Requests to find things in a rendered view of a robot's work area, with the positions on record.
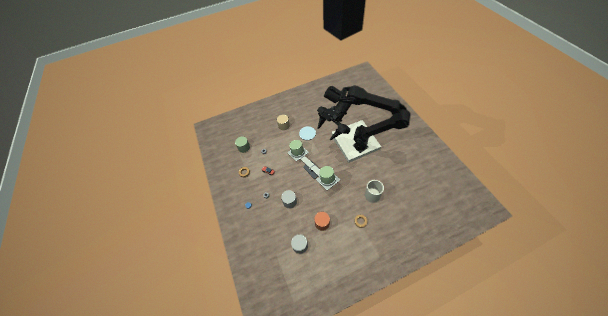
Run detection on orange toy car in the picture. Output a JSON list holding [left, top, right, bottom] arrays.
[[262, 166, 275, 175]]

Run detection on orange cylinder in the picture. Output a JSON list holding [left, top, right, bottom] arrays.
[[315, 212, 330, 231]]

